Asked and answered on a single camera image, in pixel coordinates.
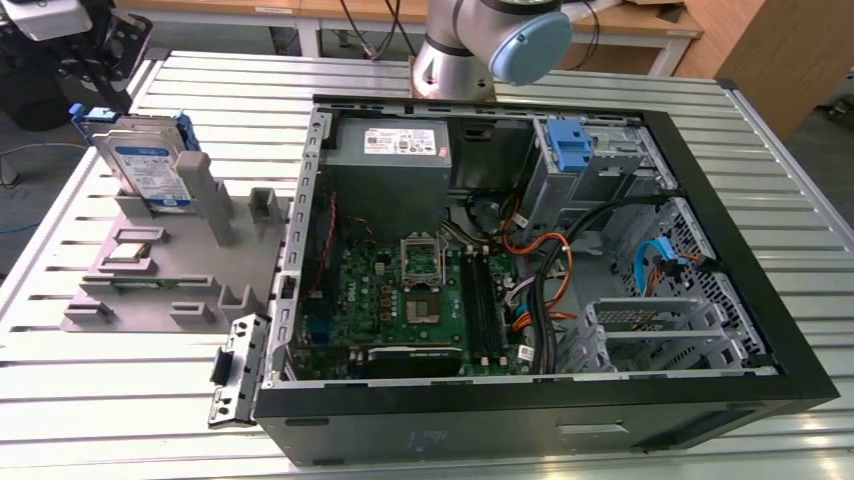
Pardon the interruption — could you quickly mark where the silver CPU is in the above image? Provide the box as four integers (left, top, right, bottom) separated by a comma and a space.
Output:
105, 243, 148, 264

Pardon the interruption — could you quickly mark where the black graphics card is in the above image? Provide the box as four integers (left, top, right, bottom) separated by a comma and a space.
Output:
345, 344, 465, 379

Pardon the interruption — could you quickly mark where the wooden cabinet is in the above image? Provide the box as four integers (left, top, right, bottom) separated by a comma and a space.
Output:
676, 0, 854, 144

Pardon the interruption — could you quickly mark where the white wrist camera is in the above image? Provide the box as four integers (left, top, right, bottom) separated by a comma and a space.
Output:
0, 0, 92, 41

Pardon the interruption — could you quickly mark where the hard disk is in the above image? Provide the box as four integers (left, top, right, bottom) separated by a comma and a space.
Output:
65, 102, 201, 216

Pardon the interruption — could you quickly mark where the grey metal drive cage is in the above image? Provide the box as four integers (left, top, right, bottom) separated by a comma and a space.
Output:
519, 112, 675, 251

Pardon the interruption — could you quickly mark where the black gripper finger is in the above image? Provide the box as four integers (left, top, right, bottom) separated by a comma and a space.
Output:
80, 14, 153, 114

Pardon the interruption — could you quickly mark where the black mesh bin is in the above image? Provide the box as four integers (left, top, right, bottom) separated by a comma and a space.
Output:
0, 74, 78, 132

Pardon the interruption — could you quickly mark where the black PC case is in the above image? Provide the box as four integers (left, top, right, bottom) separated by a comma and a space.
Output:
252, 92, 842, 469

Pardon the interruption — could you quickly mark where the grey metal case bracket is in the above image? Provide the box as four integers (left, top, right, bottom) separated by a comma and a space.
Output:
206, 312, 272, 431

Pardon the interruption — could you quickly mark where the wooden top desk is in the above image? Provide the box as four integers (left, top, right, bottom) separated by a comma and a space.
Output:
112, 0, 705, 76

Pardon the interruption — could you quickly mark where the black chair base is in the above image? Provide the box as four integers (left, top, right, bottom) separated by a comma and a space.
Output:
816, 92, 854, 121

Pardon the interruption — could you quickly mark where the CPU socket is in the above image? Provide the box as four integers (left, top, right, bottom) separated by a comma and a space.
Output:
403, 289, 452, 326

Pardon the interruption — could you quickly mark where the metal disk bay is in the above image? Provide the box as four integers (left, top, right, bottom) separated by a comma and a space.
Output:
576, 297, 768, 374

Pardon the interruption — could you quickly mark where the grey power supply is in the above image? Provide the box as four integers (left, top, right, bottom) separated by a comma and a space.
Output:
318, 117, 455, 241

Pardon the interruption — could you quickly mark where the white floor cable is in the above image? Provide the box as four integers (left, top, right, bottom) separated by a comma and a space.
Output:
0, 142, 92, 164

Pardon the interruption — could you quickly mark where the green RAM stick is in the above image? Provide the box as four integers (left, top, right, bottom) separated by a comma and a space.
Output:
109, 278, 181, 290

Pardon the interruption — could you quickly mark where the black cable bundle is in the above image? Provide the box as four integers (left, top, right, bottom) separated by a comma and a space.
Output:
529, 192, 675, 375

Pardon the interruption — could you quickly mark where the grey parts rack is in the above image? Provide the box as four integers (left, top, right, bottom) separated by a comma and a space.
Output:
62, 152, 294, 334

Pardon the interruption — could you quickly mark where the blue flat wire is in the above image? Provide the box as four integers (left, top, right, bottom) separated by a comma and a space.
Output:
636, 239, 695, 296

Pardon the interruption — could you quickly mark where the orange yellow wire bundle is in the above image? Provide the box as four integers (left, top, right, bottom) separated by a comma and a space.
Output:
499, 232, 579, 331

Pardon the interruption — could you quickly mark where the blue plastic bay latch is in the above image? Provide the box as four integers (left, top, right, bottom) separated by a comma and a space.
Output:
544, 119, 593, 171

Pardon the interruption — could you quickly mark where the metal socket cover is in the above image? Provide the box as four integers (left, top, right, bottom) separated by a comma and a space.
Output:
397, 234, 448, 291

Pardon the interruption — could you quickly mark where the green motherboard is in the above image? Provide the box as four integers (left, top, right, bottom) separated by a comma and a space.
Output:
292, 234, 535, 379

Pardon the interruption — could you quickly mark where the black RAM slot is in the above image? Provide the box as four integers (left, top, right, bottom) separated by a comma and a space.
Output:
476, 244, 509, 364
461, 244, 489, 365

